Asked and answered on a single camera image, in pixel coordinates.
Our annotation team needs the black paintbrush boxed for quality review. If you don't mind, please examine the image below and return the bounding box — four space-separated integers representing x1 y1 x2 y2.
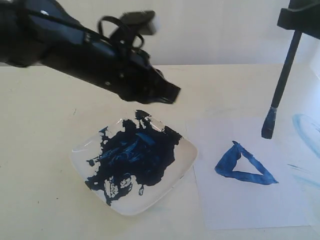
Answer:
261 30 302 139

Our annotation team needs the white square paint plate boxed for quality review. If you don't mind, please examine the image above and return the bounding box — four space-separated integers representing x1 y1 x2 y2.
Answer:
70 109 198 216

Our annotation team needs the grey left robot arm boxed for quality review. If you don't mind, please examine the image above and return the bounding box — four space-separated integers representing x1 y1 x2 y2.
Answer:
0 0 181 104

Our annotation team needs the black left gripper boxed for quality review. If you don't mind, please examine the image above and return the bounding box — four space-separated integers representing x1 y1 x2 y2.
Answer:
37 0 181 105

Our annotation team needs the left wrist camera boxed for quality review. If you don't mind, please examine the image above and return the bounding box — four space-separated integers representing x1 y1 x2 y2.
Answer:
120 10 159 36

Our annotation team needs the white paper sheet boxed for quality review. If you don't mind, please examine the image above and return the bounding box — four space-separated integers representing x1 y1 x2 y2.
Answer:
186 117 310 230

